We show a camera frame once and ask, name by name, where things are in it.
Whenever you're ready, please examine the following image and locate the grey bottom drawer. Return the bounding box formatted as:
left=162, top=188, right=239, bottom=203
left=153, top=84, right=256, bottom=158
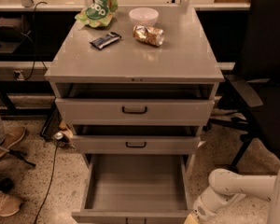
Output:
left=72, top=154, right=192, bottom=224

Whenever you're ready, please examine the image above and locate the grey drawer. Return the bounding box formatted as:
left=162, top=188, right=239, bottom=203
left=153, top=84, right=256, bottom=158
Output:
left=73, top=125, right=201, bottom=154
left=54, top=83, right=217, bottom=126
left=72, top=154, right=192, bottom=224

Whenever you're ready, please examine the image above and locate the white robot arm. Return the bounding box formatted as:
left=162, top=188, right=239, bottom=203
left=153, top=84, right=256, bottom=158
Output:
left=184, top=169, right=280, bottom=224

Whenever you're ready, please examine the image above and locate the grey middle drawer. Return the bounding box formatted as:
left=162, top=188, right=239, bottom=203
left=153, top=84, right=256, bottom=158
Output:
left=73, top=125, right=201, bottom=154

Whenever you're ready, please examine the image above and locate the grey metal drawer cabinet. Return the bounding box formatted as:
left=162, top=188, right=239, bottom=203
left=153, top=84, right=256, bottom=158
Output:
left=46, top=6, right=223, bottom=162

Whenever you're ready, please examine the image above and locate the grey top drawer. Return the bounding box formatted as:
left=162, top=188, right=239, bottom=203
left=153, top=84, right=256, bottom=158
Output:
left=54, top=83, right=217, bottom=126

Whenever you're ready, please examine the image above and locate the small silver floor object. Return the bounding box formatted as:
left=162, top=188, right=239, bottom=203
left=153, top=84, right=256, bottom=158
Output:
left=54, top=132, right=64, bottom=141

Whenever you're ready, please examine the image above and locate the black office chair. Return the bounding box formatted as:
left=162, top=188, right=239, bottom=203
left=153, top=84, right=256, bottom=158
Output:
left=210, top=0, right=280, bottom=172

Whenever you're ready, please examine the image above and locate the black tripod leg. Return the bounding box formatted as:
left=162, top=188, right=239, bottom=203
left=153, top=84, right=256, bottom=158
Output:
left=0, top=146, right=35, bottom=167

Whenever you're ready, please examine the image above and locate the tan shoe lower left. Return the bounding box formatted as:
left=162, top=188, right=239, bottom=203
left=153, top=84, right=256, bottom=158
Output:
left=0, top=191, right=22, bottom=217

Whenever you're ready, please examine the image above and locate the tan shoe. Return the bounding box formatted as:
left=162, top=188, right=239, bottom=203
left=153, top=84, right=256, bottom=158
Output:
left=0, top=191, right=22, bottom=217
left=0, top=127, right=26, bottom=159

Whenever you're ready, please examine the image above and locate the crumpled gold snack bag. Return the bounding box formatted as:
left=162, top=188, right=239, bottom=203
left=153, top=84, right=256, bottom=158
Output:
left=133, top=25, right=164, bottom=47

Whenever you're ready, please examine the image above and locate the tan shoe upper left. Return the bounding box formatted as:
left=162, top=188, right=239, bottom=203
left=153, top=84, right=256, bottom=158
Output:
left=0, top=127, right=26, bottom=159

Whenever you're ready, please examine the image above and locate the dark blue snack bar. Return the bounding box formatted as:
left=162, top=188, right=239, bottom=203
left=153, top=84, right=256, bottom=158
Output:
left=91, top=32, right=121, bottom=50

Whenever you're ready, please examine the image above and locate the white bowl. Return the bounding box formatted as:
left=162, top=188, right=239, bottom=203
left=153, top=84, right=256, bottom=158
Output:
left=129, top=7, right=159, bottom=26

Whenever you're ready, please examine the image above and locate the green chip bag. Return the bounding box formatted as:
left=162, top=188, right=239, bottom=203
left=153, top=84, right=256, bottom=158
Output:
left=75, top=0, right=118, bottom=28

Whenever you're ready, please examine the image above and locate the black floor cable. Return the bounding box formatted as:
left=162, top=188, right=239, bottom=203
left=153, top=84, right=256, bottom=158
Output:
left=33, top=140, right=61, bottom=224

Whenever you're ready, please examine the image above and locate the black hanging cable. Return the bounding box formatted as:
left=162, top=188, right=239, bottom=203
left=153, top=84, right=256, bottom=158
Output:
left=21, top=1, right=49, bottom=82

